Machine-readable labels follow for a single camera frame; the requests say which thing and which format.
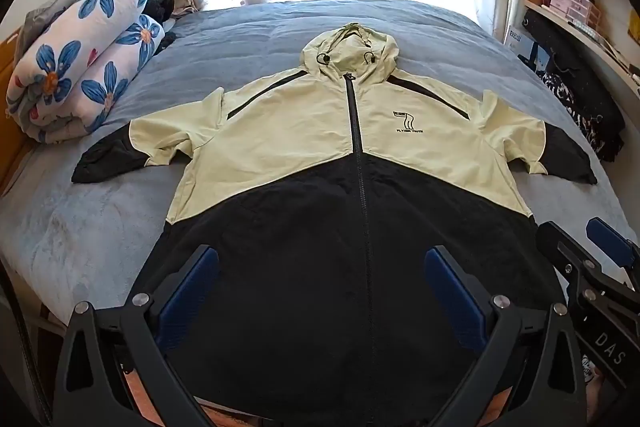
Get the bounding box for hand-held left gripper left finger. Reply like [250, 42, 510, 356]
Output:
[51, 244, 221, 427]

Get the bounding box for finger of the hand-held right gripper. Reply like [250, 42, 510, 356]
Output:
[587, 217, 640, 268]
[537, 221, 591, 270]

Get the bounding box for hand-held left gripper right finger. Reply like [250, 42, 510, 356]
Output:
[424, 244, 588, 427]

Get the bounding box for pale yellow and black hooded jacket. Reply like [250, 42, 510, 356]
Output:
[71, 22, 598, 423]

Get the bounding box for black clothes pile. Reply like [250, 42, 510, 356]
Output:
[142, 0, 177, 52]

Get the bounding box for blue and white box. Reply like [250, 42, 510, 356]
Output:
[502, 26, 552, 68]

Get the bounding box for stack of pink boxes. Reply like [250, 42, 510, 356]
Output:
[542, 0, 595, 26]

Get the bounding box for orange wooden headboard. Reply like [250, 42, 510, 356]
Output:
[0, 34, 33, 200]

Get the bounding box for rolled blue floral quilt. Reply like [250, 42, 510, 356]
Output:
[6, 0, 166, 144]

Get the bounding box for grey-blue bed cover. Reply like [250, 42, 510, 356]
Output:
[0, 0, 640, 343]

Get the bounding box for grey folded cloth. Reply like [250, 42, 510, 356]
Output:
[15, 0, 108, 58]

